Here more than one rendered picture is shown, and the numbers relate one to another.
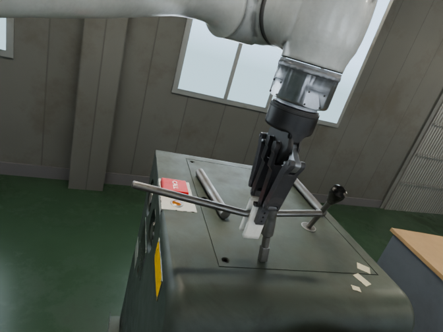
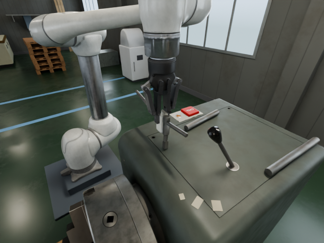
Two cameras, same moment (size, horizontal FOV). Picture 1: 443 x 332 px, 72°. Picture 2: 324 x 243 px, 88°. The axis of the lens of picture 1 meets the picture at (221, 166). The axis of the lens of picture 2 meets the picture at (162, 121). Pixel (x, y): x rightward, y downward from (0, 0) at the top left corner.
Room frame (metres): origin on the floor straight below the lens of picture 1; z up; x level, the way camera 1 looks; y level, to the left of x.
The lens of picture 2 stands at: (0.37, -0.53, 1.64)
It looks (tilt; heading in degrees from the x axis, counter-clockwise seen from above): 33 degrees down; 78
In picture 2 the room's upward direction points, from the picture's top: straight up
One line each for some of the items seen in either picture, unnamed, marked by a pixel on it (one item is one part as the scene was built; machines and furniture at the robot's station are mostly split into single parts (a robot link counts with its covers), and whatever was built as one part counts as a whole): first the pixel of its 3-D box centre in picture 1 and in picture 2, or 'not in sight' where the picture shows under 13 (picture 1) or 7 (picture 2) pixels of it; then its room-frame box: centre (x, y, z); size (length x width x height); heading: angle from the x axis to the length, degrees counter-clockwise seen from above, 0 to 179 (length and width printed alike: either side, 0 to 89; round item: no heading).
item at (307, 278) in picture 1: (235, 271); (208, 175); (0.66, -0.12, 1.06); 0.59 x 0.48 x 0.39; 20
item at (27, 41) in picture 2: not in sight; (45, 54); (-2.20, 6.10, 0.47); 1.30 x 0.90 x 0.93; 115
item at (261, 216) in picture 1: (265, 213); (154, 116); (0.44, -0.09, 1.36); 0.03 x 0.01 x 0.05; 20
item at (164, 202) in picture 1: (173, 204); (185, 118); (0.61, 0.08, 1.23); 0.13 x 0.08 x 0.06; 20
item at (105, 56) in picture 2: not in sight; (100, 50); (-0.45, 6.26, 0.48); 1.00 x 0.81 x 0.96; 25
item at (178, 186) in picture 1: (174, 188); (189, 112); (0.64, 0.09, 1.26); 0.06 x 0.06 x 0.02; 20
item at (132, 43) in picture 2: not in sight; (134, 55); (0.65, 4.39, 0.65); 0.66 x 0.56 x 1.30; 115
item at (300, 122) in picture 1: (285, 133); (161, 74); (0.47, -0.08, 1.49); 0.08 x 0.07 x 0.09; 20
